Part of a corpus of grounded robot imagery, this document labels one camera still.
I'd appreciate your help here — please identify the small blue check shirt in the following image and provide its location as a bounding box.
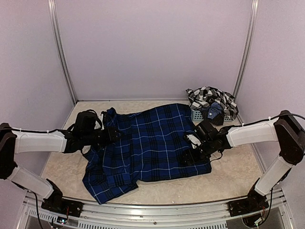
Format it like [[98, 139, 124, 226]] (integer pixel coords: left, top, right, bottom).
[[199, 102, 224, 120]]

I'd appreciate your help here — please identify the left aluminium frame post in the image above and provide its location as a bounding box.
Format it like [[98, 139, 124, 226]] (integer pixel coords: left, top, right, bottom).
[[48, 0, 78, 105]]

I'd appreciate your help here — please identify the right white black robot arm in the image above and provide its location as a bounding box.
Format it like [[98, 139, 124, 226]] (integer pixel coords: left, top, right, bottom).
[[181, 110, 305, 212]]

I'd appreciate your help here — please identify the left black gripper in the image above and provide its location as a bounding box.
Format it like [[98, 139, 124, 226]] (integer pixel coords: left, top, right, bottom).
[[83, 125, 125, 147]]

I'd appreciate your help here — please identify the right aluminium frame post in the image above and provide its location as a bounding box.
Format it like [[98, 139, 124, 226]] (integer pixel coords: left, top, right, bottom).
[[232, 0, 259, 101]]

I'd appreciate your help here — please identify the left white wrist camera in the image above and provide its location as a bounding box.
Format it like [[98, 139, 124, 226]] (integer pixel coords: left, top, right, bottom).
[[100, 111, 108, 130]]

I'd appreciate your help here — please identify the front aluminium rail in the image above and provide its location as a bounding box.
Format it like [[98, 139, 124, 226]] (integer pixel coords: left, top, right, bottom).
[[22, 188, 290, 229]]

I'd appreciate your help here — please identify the aluminium frame post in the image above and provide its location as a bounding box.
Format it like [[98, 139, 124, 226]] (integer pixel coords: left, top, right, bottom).
[[48, 0, 78, 105], [232, 0, 259, 101]]

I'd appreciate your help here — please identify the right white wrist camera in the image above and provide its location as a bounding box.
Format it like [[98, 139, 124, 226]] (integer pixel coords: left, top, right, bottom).
[[184, 134, 202, 149]]

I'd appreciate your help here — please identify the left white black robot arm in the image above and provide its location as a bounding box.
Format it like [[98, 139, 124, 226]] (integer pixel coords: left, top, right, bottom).
[[0, 110, 122, 212]]

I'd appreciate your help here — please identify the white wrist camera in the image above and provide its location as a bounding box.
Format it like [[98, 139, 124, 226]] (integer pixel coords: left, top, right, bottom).
[[184, 134, 202, 149], [100, 111, 108, 130]]

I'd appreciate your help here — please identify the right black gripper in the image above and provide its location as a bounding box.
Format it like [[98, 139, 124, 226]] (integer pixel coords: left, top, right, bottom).
[[179, 139, 215, 166]]

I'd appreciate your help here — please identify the black white checkered shirt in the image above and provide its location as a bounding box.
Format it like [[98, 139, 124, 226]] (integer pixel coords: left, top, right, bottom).
[[186, 86, 239, 120]]

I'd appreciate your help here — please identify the light blue plastic basket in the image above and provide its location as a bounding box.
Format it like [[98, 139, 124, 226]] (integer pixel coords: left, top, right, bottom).
[[191, 110, 233, 122]]

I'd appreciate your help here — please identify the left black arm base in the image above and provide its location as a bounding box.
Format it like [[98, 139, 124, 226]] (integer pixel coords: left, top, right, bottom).
[[41, 179, 83, 218]]

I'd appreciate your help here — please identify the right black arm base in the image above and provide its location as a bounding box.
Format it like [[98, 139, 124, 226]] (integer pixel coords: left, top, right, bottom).
[[228, 186, 269, 217]]

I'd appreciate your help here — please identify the blue plaid long sleeve shirt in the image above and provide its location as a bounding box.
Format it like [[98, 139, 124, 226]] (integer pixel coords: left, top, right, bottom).
[[82, 104, 212, 204]]

